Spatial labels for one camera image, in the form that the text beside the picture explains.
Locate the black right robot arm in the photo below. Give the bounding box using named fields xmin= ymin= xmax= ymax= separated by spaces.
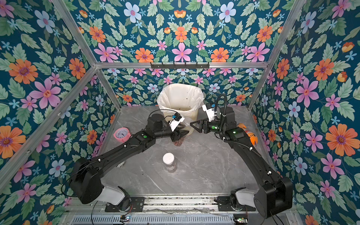
xmin=190 ymin=104 xmax=293 ymax=218

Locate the black wall hook rail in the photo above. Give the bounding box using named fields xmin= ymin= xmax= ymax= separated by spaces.
xmin=150 ymin=62 xmax=210 ymax=69

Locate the jar with white lid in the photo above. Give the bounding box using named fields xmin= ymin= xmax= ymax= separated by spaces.
xmin=163 ymin=153 xmax=176 ymax=173

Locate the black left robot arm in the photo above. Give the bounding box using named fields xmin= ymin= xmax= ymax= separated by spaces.
xmin=69 ymin=113 xmax=188 ymax=211

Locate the orange plush toy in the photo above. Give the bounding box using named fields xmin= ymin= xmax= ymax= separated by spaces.
xmin=237 ymin=123 xmax=258 ymax=146

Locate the white plastic bin liner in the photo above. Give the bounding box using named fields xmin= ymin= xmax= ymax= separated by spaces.
xmin=157 ymin=83 xmax=204 ymax=113

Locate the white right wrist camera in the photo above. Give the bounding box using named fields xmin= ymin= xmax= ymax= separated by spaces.
xmin=202 ymin=103 xmax=217 ymax=122

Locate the clear jar with dried flowers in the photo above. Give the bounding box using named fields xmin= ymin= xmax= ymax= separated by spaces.
xmin=173 ymin=136 xmax=187 ymax=147

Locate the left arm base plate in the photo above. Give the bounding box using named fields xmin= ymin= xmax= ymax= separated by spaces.
xmin=105 ymin=197 xmax=145 ymax=213

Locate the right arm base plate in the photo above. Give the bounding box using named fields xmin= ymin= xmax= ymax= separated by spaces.
xmin=214 ymin=196 xmax=239 ymax=212

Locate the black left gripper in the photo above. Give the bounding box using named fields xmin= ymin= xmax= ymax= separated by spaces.
xmin=152 ymin=124 xmax=189 ymax=143

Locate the cream ribbed trash bin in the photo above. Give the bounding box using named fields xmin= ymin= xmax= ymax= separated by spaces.
xmin=173 ymin=106 xmax=198 ymax=136

